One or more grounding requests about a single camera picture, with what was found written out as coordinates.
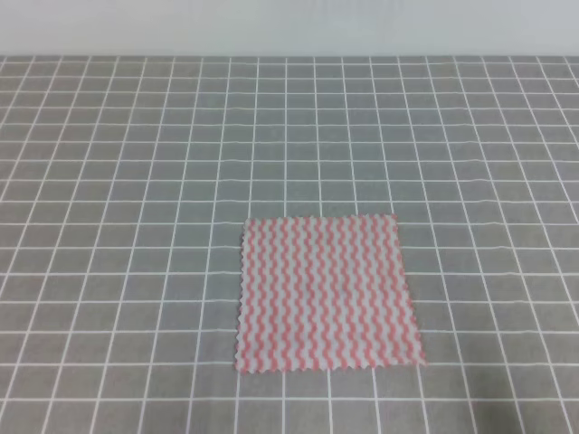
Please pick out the pink white wavy-striped towel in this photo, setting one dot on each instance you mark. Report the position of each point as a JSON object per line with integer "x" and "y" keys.
{"x": 324, "y": 293}

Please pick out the grey grid-pattern tablecloth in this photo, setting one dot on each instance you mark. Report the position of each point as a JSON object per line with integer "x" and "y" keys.
{"x": 125, "y": 183}

